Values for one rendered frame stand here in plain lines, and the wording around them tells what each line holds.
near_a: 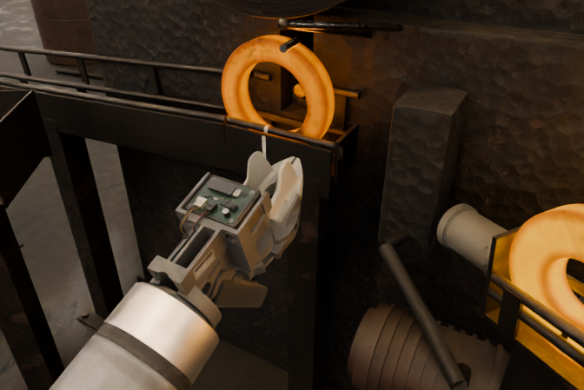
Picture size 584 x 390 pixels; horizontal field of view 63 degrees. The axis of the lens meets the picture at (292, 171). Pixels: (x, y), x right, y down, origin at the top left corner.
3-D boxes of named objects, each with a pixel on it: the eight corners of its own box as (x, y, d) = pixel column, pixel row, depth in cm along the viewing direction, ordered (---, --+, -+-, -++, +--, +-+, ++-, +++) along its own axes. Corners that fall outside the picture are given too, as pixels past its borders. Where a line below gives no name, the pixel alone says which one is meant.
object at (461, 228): (469, 237, 63) (474, 197, 61) (527, 274, 56) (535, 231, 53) (434, 250, 61) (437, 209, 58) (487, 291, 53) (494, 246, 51)
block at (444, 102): (397, 213, 81) (415, 76, 68) (444, 227, 77) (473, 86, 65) (374, 248, 73) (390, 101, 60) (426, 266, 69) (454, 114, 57)
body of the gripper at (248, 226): (275, 188, 44) (197, 296, 37) (288, 241, 50) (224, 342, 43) (209, 166, 47) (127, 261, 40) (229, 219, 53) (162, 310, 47)
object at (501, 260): (526, 295, 57) (542, 218, 53) (530, 298, 57) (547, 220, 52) (479, 316, 55) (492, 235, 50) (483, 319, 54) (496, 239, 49)
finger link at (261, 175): (290, 128, 52) (244, 188, 47) (297, 166, 56) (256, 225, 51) (266, 122, 53) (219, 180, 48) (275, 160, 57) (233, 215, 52)
